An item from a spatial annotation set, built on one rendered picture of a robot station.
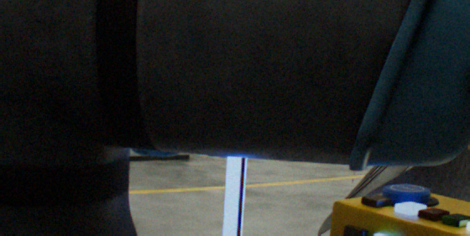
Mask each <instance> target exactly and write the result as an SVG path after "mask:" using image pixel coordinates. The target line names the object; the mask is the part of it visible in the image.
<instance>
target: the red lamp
mask: <svg viewBox="0 0 470 236"><path fill-rule="evenodd" d="M449 214H450V211H449V212H448V211H446V210H443V209H438V208H435V207H429V208H425V209H422V210H419V212H418V216H417V217H418V218H424V219H426V220H429V221H430V220H431V221H434V222H435V221H441V220H442V216H444V215H449Z"/></svg>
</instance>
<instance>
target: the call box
mask: <svg viewBox="0 0 470 236"><path fill-rule="evenodd" d="M361 198H362V197H357V198H351V199H342V200H338V201H335V202H334V204H333V207H332V221H331V229H330V236H343V234H344V226H345V225H348V224H350V225H352V226H355V227H357V226H358V227H360V228H364V229H366V230H368V236H374V235H375V234H376V233H381V234H383V235H388V236H470V231H469V230H467V227H461V228H458V227H453V226H450V225H446V224H443V223H442V221H435V222H434V221H431V220H430V221H429V220H426V219H424V218H418V217H417V216H418V214H413V215H411V216H410V215H408V214H404V213H399V212H396V211H395V210H394V206H395V204H399V203H397V202H392V205H391V206H387V207H377V208H374V207H370V206H367V205H362V204H361ZM420 204H422V205H426V208H429V207H435V208H438V209H443V210H446V211H448V212H449V211H450V214H455V213H461V214H463V215H466V216H470V202H465V201H462V200H457V199H454V198H451V197H444V196H441V195H435V194H432V193H431V200H430V202H427V203H420Z"/></svg>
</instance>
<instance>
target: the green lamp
mask: <svg viewBox="0 0 470 236"><path fill-rule="evenodd" d="M441 221H442V223H443V224H446V225H450V226H453V227H458V228H461V227H466V226H467V223H468V222H470V216H466V215H463V214H461V213H455V214H449V215H444V216H442V220H441Z"/></svg>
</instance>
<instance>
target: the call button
mask: <svg viewBox="0 0 470 236"><path fill-rule="evenodd" d="M383 187H384V189H383V194H382V196H384V197H388V198H390V199H392V202H397V203H405V202H414V203H417V204H419V203H427V202H430V200H431V192H430V189H428V188H425V187H423V186H413V185H411V184H407V183H405V184H404V185H388V186H383Z"/></svg>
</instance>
